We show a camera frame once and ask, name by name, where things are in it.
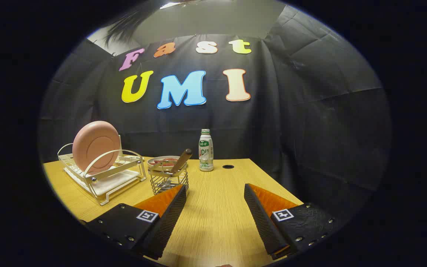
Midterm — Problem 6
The metal wire basket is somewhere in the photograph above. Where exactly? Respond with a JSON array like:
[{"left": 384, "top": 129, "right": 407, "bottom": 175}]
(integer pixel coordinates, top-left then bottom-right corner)
[{"left": 149, "top": 161, "right": 189, "bottom": 196}]

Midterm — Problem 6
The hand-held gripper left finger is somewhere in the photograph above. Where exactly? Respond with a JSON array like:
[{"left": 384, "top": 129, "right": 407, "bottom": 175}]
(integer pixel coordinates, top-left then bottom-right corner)
[{"left": 84, "top": 184, "right": 187, "bottom": 260}]

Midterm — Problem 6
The white green drink bottle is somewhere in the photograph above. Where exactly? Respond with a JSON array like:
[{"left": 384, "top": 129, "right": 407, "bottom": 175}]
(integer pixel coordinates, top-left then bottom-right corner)
[{"left": 199, "top": 129, "right": 214, "bottom": 172}]

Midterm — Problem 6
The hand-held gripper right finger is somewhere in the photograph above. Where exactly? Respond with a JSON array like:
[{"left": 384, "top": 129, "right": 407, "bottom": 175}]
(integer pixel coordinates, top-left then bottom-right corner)
[{"left": 244, "top": 183, "right": 335, "bottom": 260}]

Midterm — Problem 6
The pink plate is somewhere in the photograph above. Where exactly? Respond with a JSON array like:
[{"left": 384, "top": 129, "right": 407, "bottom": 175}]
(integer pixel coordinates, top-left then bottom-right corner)
[{"left": 72, "top": 121, "right": 120, "bottom": 175}]

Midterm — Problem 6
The person's dark hair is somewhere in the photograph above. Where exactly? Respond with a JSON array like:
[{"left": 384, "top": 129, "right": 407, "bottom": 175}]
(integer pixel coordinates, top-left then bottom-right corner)
[{"left": 104, "top": 6, "right": 151, "bottom": 47}]

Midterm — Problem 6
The beige round dish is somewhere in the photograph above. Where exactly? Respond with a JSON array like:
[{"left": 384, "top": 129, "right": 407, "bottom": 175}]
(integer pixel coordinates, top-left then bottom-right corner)
[{"left": 147, "top": 156, "right": 181, "bottom": 171}]

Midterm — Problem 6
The white dish rack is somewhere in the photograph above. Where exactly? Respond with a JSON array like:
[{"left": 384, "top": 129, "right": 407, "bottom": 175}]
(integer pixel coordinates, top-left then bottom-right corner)
[{"left": 57, "top": 135, "right": 147, "bottom": 206}]

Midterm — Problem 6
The wooden handled spoon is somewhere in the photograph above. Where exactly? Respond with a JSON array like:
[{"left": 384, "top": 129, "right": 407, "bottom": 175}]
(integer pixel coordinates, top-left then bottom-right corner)
[{"left": 169, "top": 149, "right": 193, "bottom": 175}]

